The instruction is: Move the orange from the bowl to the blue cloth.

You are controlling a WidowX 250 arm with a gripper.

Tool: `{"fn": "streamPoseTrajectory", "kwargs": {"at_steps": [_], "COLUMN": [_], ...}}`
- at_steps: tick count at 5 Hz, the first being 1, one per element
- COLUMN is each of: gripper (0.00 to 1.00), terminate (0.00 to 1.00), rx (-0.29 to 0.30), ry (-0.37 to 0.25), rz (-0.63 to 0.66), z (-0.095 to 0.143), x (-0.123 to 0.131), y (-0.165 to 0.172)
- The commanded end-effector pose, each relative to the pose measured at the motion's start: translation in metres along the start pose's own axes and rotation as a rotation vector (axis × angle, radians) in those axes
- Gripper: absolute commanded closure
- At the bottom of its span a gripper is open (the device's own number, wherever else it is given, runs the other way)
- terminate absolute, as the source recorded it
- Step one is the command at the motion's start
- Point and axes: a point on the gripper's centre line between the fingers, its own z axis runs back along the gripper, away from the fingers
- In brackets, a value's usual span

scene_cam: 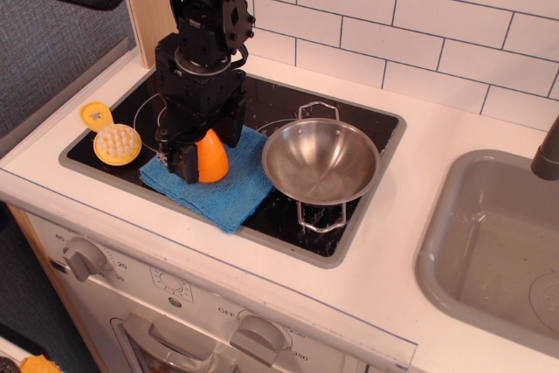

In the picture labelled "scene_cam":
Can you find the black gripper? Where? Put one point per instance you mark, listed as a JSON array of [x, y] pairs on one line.
[[195, 102]]

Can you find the orange plastic toy orange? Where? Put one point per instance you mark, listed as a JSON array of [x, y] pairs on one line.
[[212, 160]]

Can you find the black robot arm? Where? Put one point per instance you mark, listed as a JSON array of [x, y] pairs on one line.
[[211, 33]]

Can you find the blue folded cloth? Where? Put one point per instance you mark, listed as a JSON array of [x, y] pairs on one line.
[[228, 202]]

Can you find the yellow scrub brush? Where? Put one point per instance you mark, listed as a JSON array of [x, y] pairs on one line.
[[115, 144]]

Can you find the black toy stovetop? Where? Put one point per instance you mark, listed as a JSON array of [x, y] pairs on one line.
[[318, 235]]

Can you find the grey left timer knob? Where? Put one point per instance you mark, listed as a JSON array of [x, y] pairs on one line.
[[83, 258]]

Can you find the grey right oven knob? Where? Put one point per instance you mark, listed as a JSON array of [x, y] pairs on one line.
[[259, 339]]

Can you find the orange object at bottom left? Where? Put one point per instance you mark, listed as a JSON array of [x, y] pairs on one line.
[[30, 364]]

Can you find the grey sink basin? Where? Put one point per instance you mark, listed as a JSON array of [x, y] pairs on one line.
[[490, 253]]

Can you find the grey faucet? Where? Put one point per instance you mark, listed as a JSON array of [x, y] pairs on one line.
[[545, 163]]

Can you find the steel bowl with handles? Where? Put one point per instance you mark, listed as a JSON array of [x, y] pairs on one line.
[[322, 161]]

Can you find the grey oven door handle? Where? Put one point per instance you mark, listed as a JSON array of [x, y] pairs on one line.
[[172, 347]]

